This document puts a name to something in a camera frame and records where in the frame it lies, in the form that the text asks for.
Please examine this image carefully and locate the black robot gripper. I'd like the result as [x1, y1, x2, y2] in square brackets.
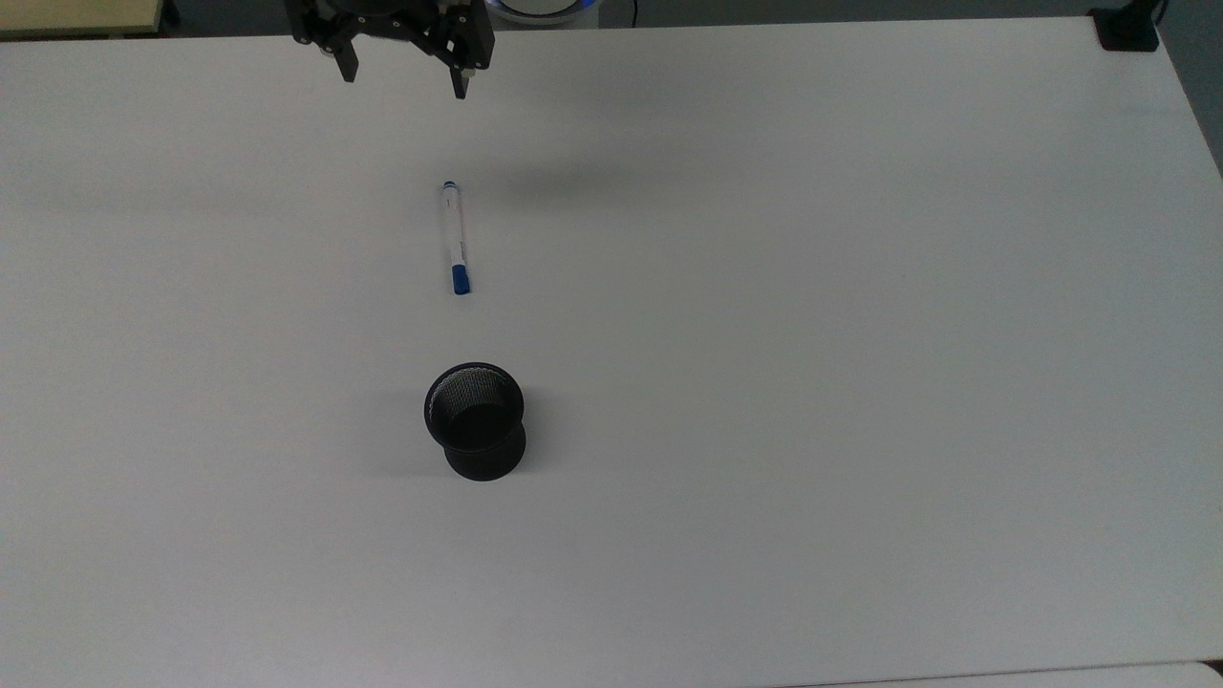
[285, 0, 496, 101]

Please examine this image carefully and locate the white marker with blue cap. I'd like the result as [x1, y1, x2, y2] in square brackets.
[440, 180, 473, 296]

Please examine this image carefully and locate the light wooden table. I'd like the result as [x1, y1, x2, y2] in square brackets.
[0, 0, 165, 39]

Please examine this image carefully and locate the black mesh pen cup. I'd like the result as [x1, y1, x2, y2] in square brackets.
[423, 361, 528, 483]

